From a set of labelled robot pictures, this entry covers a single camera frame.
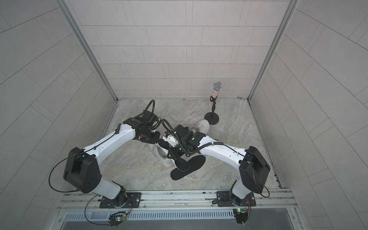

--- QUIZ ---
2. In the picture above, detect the white sneaker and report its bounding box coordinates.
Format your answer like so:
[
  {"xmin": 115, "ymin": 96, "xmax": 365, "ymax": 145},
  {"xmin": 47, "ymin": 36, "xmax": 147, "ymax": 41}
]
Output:
[
  {"xmin": 188, "ymin": 119, "xmax": 210, "ymax": 135},
  {"xmin": 150, "ymin": 143, "xmax": 174, "ymax": 168}
]

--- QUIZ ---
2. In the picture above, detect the black insole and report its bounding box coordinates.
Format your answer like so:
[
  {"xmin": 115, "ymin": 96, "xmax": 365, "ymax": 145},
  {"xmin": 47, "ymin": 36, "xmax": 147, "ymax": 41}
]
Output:
[
  {"xmin": 158, "ymin": 139, "xmax": 190, "ymax": 172},
  {"xmin": 170, "ymin": 155, "xmax": 206, "ymax": 181}
]

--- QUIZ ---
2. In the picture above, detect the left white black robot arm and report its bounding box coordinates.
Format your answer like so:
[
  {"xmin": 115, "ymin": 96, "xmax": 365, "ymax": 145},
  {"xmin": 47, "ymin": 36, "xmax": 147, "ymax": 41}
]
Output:
[{"xmin": 63, "ymin": 110, "xmax": 161, "ymax": 208}]

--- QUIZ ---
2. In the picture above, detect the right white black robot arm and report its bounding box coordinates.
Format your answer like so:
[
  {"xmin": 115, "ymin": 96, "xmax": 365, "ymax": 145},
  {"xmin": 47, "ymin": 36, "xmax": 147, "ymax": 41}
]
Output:
[{"xmin": 158, "ymin": 125, "xmax": 270, "ymax": 207}]

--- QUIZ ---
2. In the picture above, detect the microphone on black stand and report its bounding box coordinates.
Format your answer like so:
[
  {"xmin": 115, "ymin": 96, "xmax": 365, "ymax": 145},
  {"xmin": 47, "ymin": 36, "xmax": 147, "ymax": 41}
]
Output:
[{"xmin": 204, "ymin": 81, "xmax": 222, "ymax": 125}]

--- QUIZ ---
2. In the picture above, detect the right green circuit board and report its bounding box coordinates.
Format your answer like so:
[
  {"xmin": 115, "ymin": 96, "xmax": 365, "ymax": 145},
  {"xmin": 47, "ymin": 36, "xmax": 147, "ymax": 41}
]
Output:
[{"xmin": 233, "ymin": 209, "xmax": 249, "ymax": 225}]

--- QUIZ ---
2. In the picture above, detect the green circuit board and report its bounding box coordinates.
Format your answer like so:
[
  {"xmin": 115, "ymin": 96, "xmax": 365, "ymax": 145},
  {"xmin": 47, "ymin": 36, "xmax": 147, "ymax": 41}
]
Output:
[
  {"xmin": 233, "ymin": 209, "xmax": 249, "ymax": 225},
  {"xmin": 108, "ymin": 211, "xmax": 127, "ymax": 227}
]

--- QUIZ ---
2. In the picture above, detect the left green circuit board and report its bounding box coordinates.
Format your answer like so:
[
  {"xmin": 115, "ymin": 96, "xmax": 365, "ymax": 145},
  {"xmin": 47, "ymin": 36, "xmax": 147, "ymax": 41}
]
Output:
[{"xmin": 108, "ymin": 211, "xmax": 127, "ymax": 227}]

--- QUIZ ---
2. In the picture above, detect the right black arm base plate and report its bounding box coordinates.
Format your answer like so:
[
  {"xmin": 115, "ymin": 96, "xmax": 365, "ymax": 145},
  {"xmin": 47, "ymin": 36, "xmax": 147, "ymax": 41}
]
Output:
[{"xmin": 214, "ymin": 191, "xmax": 256, "ymax": 207}]

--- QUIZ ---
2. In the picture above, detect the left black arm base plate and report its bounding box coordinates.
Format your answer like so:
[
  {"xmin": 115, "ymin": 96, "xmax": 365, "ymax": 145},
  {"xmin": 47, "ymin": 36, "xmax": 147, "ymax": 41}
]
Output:
[{"xmin": 98, "ymin": 192, "xmax": 142, "ymax": 209}]

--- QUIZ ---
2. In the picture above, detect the white perforated cable duct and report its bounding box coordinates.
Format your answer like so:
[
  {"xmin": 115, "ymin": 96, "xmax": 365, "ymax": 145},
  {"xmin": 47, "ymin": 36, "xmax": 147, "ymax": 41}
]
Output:
[{"xmin": 64, "ymin": 209, "xmax": 235, "ymax": 222}]

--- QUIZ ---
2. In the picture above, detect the aluminium mounting rail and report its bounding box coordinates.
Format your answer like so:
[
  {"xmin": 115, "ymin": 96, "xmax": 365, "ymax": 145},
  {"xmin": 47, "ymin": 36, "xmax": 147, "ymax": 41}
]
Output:
[{"xmin": 57, "ymin": 189, "xmax": 298, "ymax": 212}]

